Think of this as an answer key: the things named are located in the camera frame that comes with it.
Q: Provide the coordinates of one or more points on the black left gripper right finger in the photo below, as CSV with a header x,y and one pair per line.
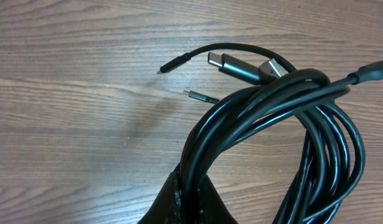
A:
x,y
212,209

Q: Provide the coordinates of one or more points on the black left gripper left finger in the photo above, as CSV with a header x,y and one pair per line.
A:
x,y
166,208

